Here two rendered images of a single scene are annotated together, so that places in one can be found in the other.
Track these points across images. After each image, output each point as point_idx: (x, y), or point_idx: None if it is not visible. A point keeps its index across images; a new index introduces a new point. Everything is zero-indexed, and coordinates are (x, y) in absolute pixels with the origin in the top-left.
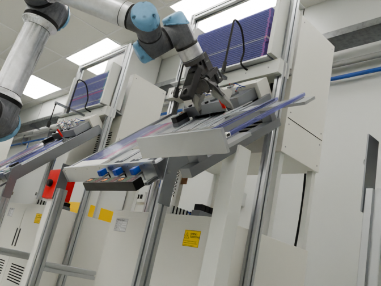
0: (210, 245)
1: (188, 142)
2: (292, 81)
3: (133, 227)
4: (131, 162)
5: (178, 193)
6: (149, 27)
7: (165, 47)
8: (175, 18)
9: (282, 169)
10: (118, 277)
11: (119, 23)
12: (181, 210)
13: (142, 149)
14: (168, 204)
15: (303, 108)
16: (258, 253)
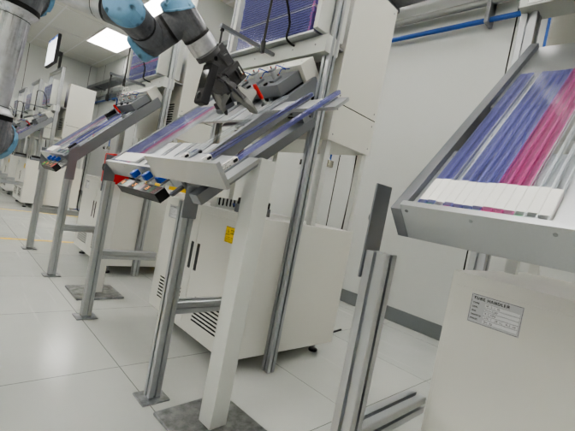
0: (232, 264)
1: (190, 170)
2: (344, 59)
3: None
4: None
5: None
6: (131, 22)
7: (167, 42)
8: (173, 2)
9: (334, 151)
10: None
11: (95, 15)
12: (228, 200)
13: (152, 168)
14: (194, 216)
15: (355, 88)
16: (300, 243)
